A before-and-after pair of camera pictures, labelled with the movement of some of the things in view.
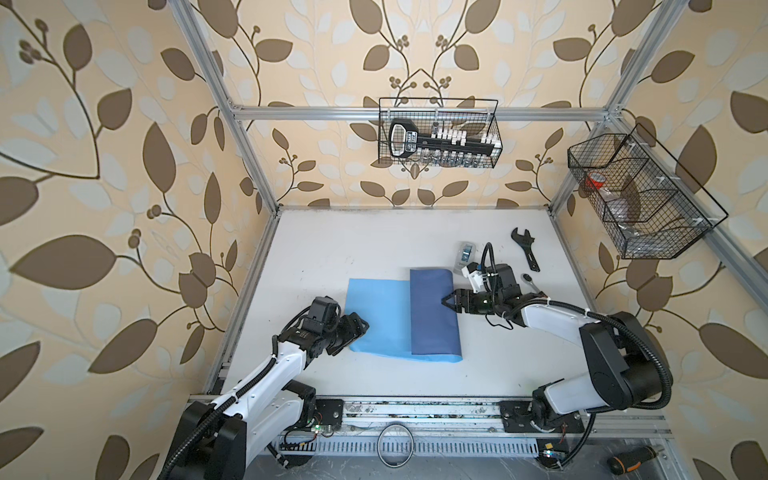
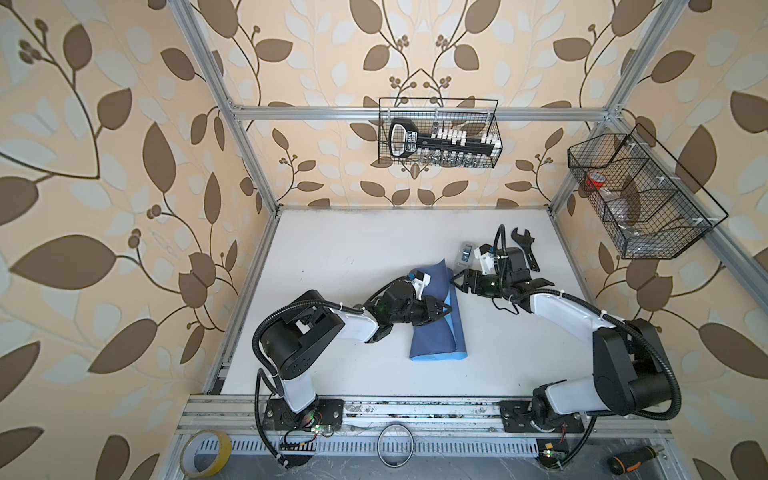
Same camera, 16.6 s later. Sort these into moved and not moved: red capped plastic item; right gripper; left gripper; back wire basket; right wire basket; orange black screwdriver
Moved: left gripper; right gripper
Not moved: orange black screwdriver; red capped plastic item; back wire basket; right wire basket
